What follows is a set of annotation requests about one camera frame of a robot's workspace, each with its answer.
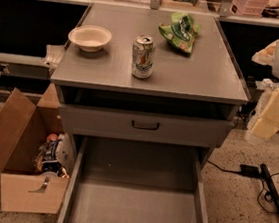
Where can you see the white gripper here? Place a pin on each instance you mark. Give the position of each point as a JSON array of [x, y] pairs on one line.
[[267, 126]]

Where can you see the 7up soda can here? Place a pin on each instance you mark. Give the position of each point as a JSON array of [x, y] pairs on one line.
[[143, 55]]

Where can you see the grey drawer cabinet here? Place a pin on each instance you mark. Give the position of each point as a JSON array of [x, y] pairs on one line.
[[205, 84]]

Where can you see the closed grey top drawer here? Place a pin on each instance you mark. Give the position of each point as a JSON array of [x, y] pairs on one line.
[[116, 123]]

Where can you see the black power adapter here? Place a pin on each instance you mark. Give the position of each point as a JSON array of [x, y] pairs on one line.
[[249, 171]]

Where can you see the black bar on floor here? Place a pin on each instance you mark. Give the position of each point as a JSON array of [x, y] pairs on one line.
[[272, 190]]

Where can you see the pink stacked trays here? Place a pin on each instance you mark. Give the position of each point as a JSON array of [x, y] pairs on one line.
[[248, 7]]

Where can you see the green chip bag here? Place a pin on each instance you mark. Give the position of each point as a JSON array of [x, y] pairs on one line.
[[181, 32]]

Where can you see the white paper bowl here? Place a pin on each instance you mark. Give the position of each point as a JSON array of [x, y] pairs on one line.
[[90, 38]]

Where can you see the clutter inside cardboard box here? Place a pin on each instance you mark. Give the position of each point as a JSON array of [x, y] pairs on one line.
[[55, 156]]

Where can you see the open cardboard box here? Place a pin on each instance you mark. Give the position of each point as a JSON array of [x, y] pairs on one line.
[[24, 127]]

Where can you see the black drawer handle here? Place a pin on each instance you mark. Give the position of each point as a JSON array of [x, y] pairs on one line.
[[145, 125]]

